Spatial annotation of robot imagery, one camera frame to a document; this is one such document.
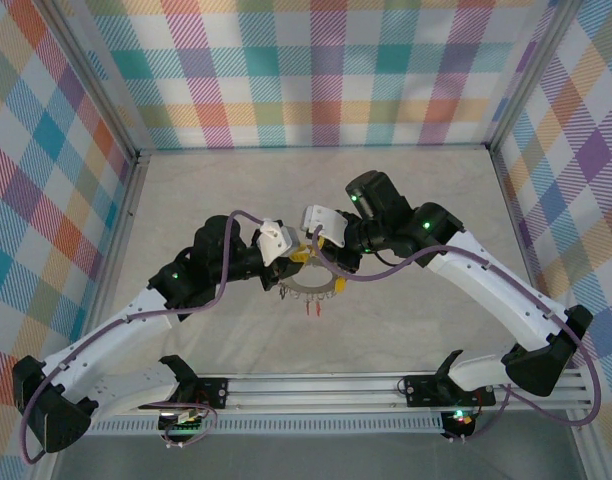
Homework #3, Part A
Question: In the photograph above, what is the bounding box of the grey metal disc keyring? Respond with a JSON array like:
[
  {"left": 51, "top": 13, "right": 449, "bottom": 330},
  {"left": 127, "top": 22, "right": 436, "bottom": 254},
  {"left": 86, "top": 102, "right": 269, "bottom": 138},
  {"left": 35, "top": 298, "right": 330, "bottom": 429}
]
[{"left": 277, "top": 257, "right": 337, "bottom": 305}]

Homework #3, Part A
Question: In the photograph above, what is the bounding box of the green terminal controller board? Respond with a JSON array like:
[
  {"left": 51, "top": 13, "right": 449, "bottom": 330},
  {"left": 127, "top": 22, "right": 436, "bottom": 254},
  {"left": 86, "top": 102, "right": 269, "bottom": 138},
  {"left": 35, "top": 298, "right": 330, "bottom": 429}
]
[{"left": 158, "top": 409, "right": 207, "bottom": 435}]

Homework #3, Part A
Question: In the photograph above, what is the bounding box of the controller board with lights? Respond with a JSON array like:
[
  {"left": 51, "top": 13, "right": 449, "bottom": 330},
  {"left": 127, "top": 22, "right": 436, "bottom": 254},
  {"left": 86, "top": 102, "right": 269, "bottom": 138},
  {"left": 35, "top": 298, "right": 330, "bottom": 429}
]
[{"left": 443, "top": 408, "right": 476, "bottom": 437}]

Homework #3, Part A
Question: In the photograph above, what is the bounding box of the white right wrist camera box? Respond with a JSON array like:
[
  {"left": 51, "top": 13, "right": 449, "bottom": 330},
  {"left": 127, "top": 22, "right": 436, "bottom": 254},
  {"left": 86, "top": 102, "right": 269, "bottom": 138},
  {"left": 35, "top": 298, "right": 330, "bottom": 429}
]
[{"left": 299, "top": 204, "right": 348, "bottom": 249}]

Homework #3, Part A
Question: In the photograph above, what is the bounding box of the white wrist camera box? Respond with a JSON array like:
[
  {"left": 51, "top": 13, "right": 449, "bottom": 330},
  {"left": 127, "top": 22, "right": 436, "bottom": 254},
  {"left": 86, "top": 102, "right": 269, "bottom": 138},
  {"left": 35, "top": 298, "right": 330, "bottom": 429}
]
[
  {"left": 257, "top": 218, "right": 303, "bottom": 269},
  {"left": 299, "top": 204, "right": 348, "bottom": 249}
]

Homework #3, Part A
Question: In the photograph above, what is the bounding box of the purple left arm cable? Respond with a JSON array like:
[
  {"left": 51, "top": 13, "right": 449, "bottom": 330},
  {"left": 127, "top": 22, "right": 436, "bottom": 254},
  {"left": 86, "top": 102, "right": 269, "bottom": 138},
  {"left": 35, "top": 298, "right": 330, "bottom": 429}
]
[{"left": 18, "top": 211, "right": 272, "bottom": 466}]

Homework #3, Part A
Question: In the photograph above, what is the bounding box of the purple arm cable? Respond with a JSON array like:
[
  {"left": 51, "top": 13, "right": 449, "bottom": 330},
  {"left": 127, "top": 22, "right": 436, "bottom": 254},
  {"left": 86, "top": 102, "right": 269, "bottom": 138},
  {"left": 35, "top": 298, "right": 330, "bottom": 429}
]
[
  {"left": 310, "top": 224, "right": 602, "bottom": 444},
  {"left": 18, "top": 211, "right": 272, "bottom": 466}
]

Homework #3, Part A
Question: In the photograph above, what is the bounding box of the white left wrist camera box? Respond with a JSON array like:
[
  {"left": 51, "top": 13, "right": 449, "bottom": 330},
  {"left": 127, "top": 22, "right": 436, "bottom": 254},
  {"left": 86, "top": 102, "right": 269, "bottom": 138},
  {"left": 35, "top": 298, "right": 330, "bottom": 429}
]
[{"left": 257, "top": 218, "right": 303, "bottom": 269}]

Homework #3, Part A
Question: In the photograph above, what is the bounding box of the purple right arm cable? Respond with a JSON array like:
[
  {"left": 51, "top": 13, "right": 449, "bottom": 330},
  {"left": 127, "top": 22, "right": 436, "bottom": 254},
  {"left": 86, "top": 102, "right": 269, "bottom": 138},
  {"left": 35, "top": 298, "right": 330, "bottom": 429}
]
[{"left": 310, "top": 224, "right": 602, "bottom": 444}]

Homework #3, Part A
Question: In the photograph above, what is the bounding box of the aluminium side rail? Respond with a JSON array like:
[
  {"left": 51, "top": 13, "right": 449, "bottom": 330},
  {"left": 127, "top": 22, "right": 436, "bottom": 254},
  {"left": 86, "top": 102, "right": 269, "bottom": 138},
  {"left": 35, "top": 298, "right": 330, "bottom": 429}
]
[
  {"left": 85, "top": 152, "right": 155, "bottom": 346},
  {"left": 490, "top": 149, "right": 552, "bottom": 311}
]

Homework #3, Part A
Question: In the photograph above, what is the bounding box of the aluminium wall rail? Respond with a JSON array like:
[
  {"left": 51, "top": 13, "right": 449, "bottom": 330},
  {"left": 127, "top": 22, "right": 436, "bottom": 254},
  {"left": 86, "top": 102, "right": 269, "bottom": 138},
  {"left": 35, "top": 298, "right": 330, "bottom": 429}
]
[{"left": 138, "top": 145, "right": 492, "bottom": 154}]

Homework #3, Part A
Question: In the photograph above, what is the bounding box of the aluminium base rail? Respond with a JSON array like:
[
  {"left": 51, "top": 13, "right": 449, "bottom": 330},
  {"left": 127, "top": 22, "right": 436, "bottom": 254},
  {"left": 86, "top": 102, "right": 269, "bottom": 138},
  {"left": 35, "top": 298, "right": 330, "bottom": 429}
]
[{"left": 85, "top": 369, "right": 595, "bottom": 417}]

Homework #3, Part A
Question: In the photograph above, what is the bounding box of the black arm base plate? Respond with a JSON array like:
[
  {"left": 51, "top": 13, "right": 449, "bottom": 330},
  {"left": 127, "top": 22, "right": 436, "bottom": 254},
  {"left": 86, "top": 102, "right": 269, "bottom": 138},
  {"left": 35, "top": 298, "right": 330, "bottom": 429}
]
[
  {"left": 193, "top": 378, "right": 230, "bottom": 411},
  {"left": 404, "top": 374, "right": 496, "bottom": 407}
]

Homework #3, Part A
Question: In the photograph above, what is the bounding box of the grey slotted cable duct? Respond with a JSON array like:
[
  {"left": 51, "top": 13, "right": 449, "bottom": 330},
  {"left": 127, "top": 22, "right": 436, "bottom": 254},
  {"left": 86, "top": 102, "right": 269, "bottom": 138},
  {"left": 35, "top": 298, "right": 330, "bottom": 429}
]
[{"left": 88, "top": 418, "right": 445, "bottom": 435}]

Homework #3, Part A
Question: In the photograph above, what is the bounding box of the aluminium corner post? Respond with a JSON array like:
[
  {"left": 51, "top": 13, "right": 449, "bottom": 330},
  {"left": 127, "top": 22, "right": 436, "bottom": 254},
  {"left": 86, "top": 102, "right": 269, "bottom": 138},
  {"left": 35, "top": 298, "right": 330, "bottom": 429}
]
[
  {"left": 485, "top": 0, "right": 590, "bottom": 151},
  {"left": 40, "top": 0, "right": 152, "bottom": 161}
]

